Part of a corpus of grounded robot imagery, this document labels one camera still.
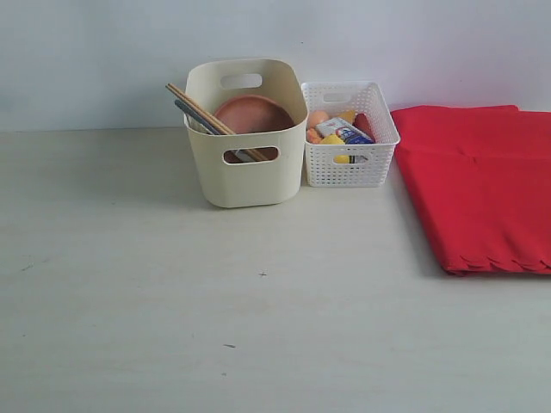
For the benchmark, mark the silver table knife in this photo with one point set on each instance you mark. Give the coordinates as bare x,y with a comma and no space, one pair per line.
232,156

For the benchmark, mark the orange fried chicken piece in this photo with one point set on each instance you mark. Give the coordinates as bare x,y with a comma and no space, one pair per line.
313,136

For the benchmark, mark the yellow lemon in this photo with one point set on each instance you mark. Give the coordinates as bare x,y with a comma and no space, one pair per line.
331,139

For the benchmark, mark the brown wooden plate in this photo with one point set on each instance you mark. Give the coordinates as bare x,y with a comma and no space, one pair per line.
253,114

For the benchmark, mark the brown egg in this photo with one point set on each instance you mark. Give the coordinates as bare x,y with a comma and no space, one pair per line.
317,117

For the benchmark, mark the small blue milk carton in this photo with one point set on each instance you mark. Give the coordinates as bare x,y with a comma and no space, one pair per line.
348,133

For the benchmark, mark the yellow cheese wedge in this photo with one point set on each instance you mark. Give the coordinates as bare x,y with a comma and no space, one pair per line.
348,116

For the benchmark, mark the orange carrot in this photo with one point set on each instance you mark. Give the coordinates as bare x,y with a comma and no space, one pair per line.
361,122

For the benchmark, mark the red paper table mat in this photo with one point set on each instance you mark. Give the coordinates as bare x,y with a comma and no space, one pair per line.
479,180

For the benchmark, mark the cream plastic bin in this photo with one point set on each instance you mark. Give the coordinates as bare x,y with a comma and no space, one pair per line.
231,185

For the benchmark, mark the white perforated plastic basket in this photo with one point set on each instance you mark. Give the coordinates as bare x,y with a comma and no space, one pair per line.
345,166

